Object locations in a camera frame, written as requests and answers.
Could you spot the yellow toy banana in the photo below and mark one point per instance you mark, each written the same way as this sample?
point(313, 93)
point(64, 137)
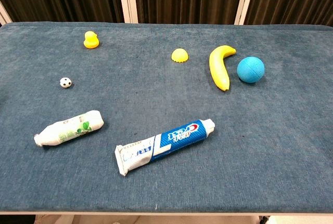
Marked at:
point(218, 67)

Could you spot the white green plastic bottle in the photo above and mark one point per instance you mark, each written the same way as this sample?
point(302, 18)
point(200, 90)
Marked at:
point(70, 128)

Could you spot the yellow rubber duck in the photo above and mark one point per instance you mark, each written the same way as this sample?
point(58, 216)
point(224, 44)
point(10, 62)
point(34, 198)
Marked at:
point(91, 40)

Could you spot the blue table cloth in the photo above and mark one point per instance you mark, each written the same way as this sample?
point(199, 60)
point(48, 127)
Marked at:
point(166, 130)

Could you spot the blue white toothpaste tube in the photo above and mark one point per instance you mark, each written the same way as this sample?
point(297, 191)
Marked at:
point(166, 146)

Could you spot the yellow half dome toy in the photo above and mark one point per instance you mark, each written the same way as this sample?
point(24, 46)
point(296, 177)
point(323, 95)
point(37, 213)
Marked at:
point(179, 55)

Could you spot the small soccer ball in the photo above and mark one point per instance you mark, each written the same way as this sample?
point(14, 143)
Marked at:
point(65, 82)

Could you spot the blue rubber ball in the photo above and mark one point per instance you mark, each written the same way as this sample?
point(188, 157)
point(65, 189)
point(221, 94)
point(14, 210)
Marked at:
point(250, 69)

